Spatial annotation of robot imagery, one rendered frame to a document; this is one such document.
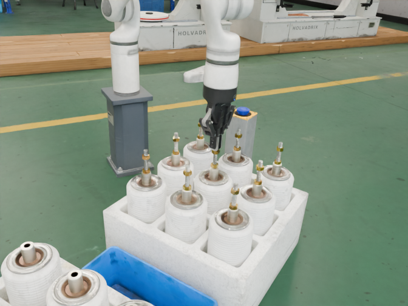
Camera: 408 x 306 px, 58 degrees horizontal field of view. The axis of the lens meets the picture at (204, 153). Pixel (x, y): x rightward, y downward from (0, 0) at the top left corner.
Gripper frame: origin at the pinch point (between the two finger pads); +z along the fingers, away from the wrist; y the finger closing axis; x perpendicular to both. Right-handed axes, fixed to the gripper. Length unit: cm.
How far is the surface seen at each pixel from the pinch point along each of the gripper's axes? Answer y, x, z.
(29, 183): -7, 70, 35
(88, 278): -40.5, 0.0, 9.9
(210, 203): -4.4, -2.2, 14.5
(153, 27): 153, 145, 11
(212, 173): -1.1, -0.2, 8.2
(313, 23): 291, 67, 12
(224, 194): -1.9, -4.5, 12.3
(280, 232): -0.8, -19.6, 17.5
